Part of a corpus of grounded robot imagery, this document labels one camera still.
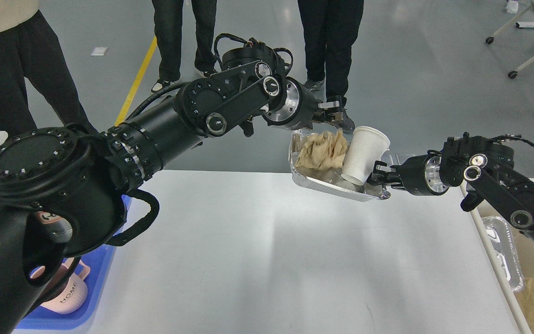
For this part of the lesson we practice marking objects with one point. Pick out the pink ribbed mug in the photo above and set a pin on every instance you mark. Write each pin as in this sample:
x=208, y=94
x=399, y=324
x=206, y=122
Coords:
x=67, y=296

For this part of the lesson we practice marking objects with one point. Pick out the person in black trousers left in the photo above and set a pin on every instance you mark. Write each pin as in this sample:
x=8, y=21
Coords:
x=30, y=51

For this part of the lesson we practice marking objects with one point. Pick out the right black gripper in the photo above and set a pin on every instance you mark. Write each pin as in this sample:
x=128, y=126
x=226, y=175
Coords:
x=419, y=175

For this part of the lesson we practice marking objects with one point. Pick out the white plastic bin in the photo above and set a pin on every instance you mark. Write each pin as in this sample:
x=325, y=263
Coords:
x=524, y=248

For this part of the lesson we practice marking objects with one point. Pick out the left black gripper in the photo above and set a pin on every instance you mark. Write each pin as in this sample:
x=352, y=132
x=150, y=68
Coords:
x=300, y=109

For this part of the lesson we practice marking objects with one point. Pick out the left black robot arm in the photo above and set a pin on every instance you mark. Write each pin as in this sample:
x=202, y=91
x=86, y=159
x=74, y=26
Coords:
x=64, y=193

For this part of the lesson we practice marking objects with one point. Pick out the white paper cup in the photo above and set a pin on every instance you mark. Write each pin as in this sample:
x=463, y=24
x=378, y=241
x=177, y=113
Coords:
x=367, y=146

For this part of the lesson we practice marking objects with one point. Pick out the right clear floor plate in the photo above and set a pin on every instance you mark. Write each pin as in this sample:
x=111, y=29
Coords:
x=399, y=159

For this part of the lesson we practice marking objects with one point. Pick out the person with grey sneakers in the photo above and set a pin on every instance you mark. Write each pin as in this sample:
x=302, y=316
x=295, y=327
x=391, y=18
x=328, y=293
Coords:
x=330, y=28

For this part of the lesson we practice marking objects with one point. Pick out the aluminium foil tray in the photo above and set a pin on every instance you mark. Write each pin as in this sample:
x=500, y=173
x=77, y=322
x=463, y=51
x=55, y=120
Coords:
x=328, y=181

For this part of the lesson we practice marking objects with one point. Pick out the person in dark jeans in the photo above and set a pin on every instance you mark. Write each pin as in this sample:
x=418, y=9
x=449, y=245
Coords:
x=168, y=24

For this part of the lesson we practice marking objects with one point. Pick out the blue plastic tray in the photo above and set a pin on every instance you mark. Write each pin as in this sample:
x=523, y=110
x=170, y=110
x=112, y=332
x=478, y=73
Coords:
x=41, y=318

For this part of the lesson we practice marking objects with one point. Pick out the white paper on floor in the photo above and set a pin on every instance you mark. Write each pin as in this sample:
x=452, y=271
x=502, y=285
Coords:
x=99, y=51

